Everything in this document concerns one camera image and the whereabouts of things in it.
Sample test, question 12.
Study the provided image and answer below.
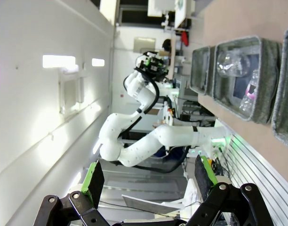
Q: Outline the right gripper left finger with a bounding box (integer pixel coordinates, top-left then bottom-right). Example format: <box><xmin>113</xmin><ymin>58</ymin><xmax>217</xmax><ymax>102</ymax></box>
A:
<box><xmin>40</xmin><ymin>161</ymin><xmax>110</xmax><ymax>226</ymax></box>

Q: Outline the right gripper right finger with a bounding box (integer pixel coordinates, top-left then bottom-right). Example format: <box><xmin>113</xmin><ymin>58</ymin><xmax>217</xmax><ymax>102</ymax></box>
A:
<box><xmin>187</xmin><ymin>155</ymin><xmax>274</xmax><ymax>226</ymax></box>

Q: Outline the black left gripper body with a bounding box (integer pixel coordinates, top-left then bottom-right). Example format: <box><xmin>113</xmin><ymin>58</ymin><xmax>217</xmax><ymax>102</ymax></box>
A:
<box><xmin>136</xmin><ymin>51</ymin><xmax>156</xmax><ymax>76</ymax></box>

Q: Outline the crushed clear plastic cup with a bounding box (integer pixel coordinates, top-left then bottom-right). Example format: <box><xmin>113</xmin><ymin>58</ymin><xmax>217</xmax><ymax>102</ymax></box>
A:
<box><xmin>216</xmin><ymin>50</ymin><xmax>251</xmax><ymax>78</ymax></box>

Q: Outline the clear bottle pink label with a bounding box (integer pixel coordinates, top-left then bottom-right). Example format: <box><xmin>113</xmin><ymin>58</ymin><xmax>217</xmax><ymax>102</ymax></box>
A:
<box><xmin>239</xmin><ymin>69</ymin><xmax>260</xmax><ymax>113</ymax></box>

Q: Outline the grey fabric basket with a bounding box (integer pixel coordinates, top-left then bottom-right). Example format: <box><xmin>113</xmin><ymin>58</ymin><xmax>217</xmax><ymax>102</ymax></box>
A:
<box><xmin>211</xmin><ymin>35</ymin><xmax>283</xmax><ymax>125</ymax></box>
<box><xmin>190</xmin><ymin>46</ymin><xmax>216</xmax><ymax>97</ymax></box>
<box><xmin>271</xmin><ymin>25</ymin><xmax>288</xmax><ymax>151</ymax></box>

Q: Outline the white cabinet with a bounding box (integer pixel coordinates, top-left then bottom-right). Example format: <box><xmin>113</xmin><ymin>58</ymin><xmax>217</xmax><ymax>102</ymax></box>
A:
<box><xmin>147</xmin><ymin>0</ymin><xmax>187</xmax><ymax>30</ymax></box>

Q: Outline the white paper sheet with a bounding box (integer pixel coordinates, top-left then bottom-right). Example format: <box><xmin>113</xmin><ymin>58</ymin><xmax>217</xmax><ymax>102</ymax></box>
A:
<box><xmin>121</xmin><ymin>194</ymin><xmax>184</xmax><ymax>214</ymax></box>

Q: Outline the large ceiling light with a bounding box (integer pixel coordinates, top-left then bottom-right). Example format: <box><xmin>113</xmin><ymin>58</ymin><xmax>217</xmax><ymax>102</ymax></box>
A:
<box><xmin>42</xmin><ymin>54</ymin><xmax>76</xmax><ymax>69</ymax></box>

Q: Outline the black left arm hose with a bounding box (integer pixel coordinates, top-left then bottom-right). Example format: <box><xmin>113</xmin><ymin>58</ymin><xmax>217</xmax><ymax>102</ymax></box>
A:
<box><xmin>115</xmin><ymin>77</ymin><xmax>194</xmax><ymax>174</ymax></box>

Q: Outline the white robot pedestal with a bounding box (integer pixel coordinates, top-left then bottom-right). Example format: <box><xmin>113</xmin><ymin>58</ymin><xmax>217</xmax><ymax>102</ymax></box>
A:
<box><xmin>155</xmin><ymin>94</ymin><xmax>182</xmax><ymax>125</ymax></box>

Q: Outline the clear acrylic wall holder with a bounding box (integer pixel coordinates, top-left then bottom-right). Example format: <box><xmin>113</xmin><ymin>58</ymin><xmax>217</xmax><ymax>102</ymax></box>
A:
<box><xmin>58</xmin><ymin>70</ymin><xmax>85</xmax><ymax>115</ymax></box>

